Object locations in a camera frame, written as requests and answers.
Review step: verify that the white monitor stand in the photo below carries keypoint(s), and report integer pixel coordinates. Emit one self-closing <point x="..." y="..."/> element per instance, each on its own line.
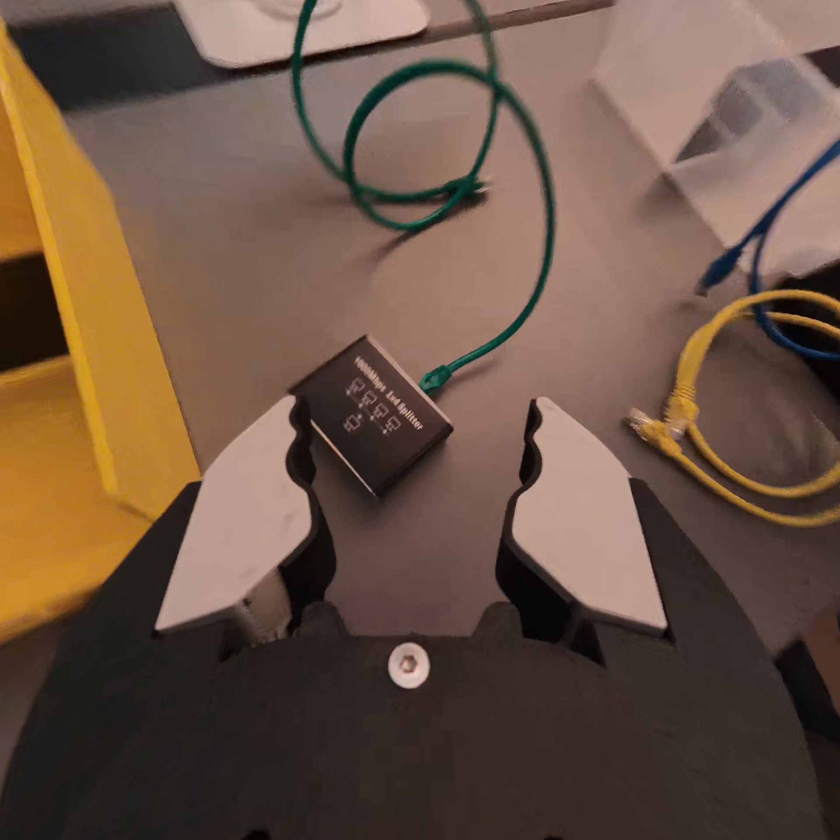
<point x="249" y="33"/>

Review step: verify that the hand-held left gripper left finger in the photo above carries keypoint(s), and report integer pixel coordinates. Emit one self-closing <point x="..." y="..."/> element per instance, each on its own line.
<point x="243" y="512"/>

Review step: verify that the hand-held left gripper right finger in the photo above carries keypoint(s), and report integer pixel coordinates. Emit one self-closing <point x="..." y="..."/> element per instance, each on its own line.
<point x="584" y="518"/>

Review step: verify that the clear plastic container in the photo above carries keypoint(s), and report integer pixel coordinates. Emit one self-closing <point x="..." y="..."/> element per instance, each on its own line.
<point x="656" y="98"/>

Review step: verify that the yellow shelf unit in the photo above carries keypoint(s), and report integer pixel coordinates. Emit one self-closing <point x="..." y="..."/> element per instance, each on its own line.
<point x="131" y="367"/>

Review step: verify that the black ethernet splitter box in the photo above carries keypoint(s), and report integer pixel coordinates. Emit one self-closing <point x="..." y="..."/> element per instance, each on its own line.
<point x="374" y="413"/>

